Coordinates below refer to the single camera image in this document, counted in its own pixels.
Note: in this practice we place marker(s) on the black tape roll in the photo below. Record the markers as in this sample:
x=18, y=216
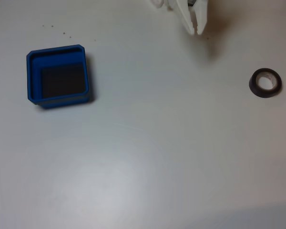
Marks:
x=252, y=87

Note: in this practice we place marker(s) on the blue square plastic box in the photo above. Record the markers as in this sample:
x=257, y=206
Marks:
x=33, y=76

